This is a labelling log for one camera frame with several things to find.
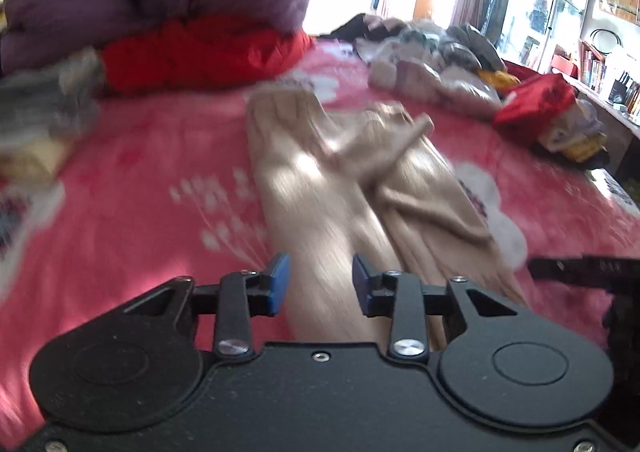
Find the beige knit trousers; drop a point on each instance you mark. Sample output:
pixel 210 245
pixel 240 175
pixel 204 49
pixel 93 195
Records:
pixel 310 212

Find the glass cabinet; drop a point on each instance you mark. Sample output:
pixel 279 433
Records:
pixel 550 17

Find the lavender beige garment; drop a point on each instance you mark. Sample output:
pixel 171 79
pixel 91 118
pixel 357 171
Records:
pixel 575 125

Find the pink floral bed sheet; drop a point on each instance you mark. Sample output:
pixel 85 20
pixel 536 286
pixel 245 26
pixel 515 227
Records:
pixel 125 212

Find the dark red garment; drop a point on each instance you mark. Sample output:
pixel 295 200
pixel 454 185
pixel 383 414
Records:
pixel 535 102

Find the grey fuzzy cloth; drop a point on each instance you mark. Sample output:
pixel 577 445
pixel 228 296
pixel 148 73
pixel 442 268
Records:
pixel 55 92

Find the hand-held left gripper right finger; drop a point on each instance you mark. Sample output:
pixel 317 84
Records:
pixel 361 284

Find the red box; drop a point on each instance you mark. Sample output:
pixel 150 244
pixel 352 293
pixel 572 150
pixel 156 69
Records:
pixel 564 65

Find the cream cloth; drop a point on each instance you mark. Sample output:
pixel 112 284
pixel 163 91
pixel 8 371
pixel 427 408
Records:
pixel 30 160

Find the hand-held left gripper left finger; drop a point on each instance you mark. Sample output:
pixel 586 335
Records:
pixel 279 284

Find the red padded jacket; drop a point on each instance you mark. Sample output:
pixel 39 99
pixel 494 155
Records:
pixel 200 52

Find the orange brown board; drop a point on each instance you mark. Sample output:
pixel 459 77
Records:
pixel 423 3

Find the dark grey garment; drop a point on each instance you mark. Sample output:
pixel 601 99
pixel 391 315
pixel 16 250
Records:
pixel 475 45

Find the row of books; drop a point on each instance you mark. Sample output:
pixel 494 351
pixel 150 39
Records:
pixel 610 77

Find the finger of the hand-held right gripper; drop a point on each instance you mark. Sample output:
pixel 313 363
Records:
pixel 575 271

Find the pile of mixed clothes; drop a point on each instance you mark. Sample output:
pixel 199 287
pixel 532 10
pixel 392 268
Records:
pixel 430 82

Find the black garment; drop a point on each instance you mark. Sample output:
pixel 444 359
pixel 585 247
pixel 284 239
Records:
pixel 350 27
pixel 597 161

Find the wooden shelf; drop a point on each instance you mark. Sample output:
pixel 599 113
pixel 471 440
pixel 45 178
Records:
pixel 625 132

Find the mustard yellow garment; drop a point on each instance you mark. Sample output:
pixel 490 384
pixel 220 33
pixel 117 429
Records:
pixel 500 80

